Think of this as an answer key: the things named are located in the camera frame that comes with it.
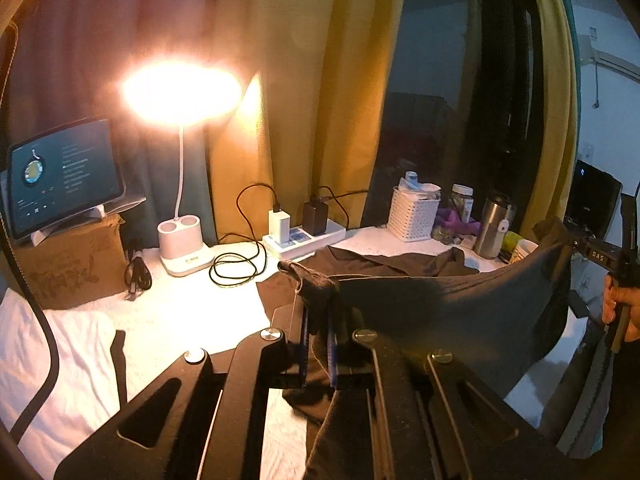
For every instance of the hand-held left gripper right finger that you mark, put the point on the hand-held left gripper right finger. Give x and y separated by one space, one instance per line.
334 360

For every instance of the black appliance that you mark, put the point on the black appliance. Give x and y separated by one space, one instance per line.
595 200

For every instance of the cardboard box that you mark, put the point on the cardboard box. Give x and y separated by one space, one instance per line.
70 265

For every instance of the black charger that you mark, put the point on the black charger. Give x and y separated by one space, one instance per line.
314 219

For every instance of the narrow yellow curtain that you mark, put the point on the narrow yellow curtain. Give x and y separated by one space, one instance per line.
557 100

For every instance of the tablet with lit screen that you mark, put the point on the tablet with lit screen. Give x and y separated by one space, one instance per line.
65 175

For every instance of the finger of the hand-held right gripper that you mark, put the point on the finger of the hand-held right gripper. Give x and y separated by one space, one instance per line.
575 242

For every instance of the grey cloth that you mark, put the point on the grey cloth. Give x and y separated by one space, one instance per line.
585 400

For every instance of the glass jar with dark lid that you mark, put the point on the glass jar with dark lid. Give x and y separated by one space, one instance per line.
462 200

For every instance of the purple object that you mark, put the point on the purple object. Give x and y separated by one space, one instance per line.
452 222

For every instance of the white tablet stand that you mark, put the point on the white tablet stand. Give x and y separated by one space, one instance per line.
107 207

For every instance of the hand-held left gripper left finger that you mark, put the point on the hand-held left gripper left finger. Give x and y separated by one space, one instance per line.
302 340

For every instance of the steel tumbler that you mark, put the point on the steel tumbler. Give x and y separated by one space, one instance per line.
492 227

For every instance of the white charger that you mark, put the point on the white charger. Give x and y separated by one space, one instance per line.
278 227

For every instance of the wall air conditioner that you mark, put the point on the wall air conditioner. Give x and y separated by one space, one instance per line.
620 62

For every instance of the white perforated basket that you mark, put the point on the white perforated basket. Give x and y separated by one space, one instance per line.
414 215

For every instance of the white desk lamp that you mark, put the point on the white desk lamp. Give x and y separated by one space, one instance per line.
181 247

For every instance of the person's right hand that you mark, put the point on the person's right hand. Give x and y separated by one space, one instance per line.
611 302

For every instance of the white tub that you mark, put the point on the white tub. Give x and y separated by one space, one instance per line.
524 250

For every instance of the white power strip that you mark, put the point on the white power strip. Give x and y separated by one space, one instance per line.
305 245

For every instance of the dark brown t-shirt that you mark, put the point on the dark brown t-shirt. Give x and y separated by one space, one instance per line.
450 295

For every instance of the tube in basket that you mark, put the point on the tube in basket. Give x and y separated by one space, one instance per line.
411 180

